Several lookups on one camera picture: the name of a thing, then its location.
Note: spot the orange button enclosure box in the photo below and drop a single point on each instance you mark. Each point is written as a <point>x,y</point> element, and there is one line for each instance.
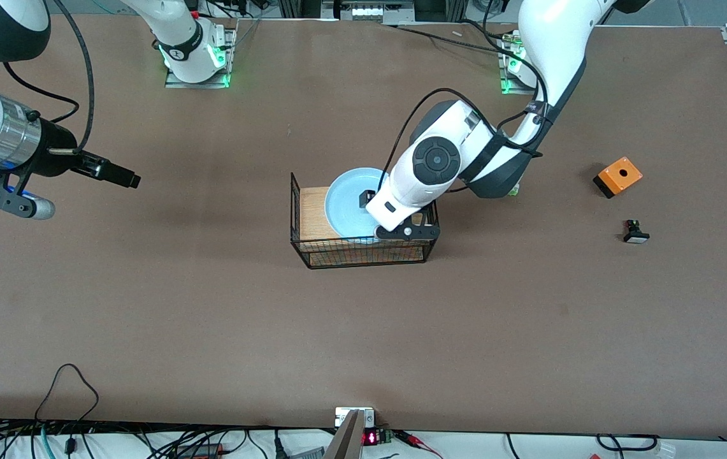
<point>621,173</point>

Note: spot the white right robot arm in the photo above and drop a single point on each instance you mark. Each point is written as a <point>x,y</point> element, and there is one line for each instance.
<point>191,44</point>

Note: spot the white power strip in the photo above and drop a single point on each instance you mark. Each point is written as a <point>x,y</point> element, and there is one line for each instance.
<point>366,11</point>

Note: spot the black square push button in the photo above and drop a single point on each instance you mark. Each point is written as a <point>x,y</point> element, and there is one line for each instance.
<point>636,234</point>

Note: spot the black left camera bracket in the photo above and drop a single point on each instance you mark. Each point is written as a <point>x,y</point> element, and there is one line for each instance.
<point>420,231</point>

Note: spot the red digit display module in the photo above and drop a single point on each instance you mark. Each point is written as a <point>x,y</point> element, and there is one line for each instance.
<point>371,438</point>

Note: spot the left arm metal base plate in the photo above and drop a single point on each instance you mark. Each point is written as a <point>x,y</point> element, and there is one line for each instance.
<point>510,89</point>

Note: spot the black power adapter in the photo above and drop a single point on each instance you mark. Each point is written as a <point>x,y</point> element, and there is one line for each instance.
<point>201,451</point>

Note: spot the light blue round plate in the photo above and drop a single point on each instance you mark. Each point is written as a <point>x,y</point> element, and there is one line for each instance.
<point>344,204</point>

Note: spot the green push button switch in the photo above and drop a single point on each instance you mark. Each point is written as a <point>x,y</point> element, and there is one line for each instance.
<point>515,191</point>

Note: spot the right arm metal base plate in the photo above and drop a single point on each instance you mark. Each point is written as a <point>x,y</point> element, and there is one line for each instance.
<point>178,83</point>

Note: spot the grey camera pole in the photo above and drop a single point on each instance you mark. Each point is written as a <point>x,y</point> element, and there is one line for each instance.
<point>347,443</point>

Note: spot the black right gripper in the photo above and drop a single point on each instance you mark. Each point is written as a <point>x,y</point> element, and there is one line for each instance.
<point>57,151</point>

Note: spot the red clip test leads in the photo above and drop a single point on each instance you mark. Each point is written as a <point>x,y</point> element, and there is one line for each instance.
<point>411,437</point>

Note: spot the silver metal mounting bracket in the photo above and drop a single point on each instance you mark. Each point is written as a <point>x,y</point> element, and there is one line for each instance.
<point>343,417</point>

